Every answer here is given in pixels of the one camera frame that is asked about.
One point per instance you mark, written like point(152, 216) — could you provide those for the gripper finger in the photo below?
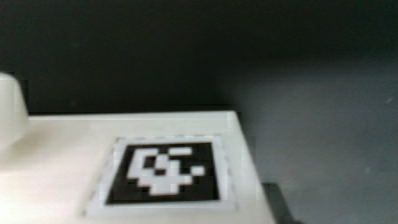
point(280, 208)

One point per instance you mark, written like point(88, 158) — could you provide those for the white drawer box front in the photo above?
point(125, 169)

